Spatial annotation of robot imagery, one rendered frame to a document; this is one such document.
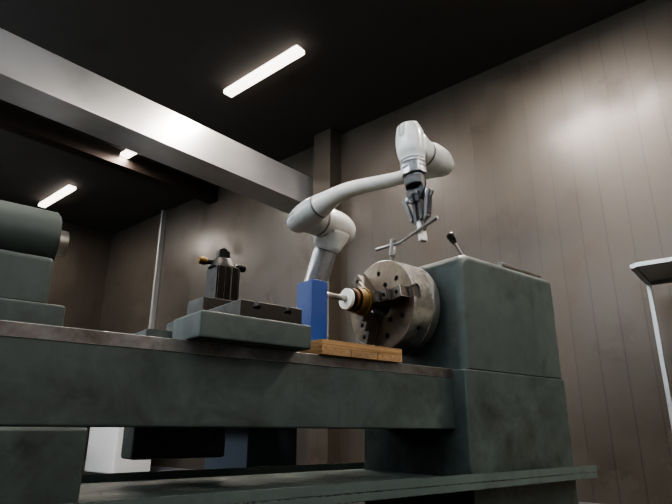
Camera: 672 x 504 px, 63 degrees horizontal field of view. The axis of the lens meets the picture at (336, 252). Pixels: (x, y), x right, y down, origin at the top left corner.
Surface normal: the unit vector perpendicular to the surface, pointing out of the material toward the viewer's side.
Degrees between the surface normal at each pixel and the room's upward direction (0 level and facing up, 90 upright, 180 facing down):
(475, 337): 90
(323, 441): 90
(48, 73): 90
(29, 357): 90
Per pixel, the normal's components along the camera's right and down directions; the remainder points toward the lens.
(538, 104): -0.66, -0.23
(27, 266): 0.63, -0.24
